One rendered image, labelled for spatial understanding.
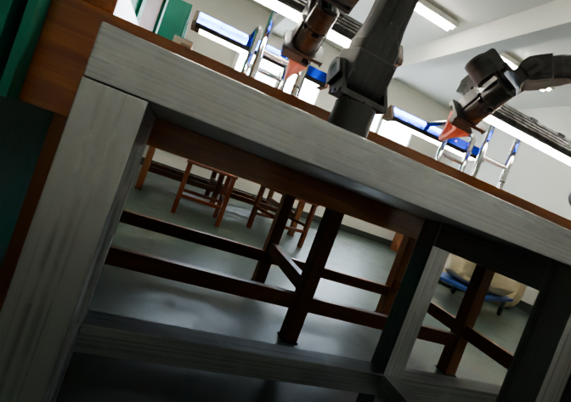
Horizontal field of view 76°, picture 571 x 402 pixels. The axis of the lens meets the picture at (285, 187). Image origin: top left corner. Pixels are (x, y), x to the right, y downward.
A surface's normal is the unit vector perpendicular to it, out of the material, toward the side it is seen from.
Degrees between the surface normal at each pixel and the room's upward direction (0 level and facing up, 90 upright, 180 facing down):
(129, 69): 90
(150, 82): 90
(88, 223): 90
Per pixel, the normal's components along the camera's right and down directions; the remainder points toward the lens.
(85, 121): 0.32, 0.15
